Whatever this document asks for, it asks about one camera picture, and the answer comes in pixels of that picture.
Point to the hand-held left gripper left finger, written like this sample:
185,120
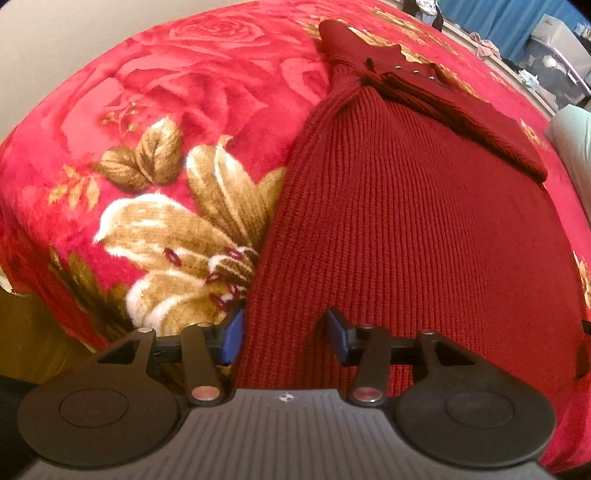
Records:
235,339

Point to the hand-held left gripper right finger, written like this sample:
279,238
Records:
337,337

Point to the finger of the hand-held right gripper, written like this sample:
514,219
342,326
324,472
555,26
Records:
587,327

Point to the dark red knitted sweater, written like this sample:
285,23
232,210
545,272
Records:
415,230

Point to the clothes pile on sill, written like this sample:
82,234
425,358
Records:
425,9

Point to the light green pillow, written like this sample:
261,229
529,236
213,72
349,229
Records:
575,138

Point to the red floral blanket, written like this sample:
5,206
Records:
184,115

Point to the white crumpled cloth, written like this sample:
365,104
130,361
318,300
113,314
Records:
531,77

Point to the clear plastic storage box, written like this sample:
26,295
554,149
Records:
554,71

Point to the grey box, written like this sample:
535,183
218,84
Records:
556,30

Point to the pink cloth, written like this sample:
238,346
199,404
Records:
485,46

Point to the blue curtain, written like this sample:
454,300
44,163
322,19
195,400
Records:
503,21

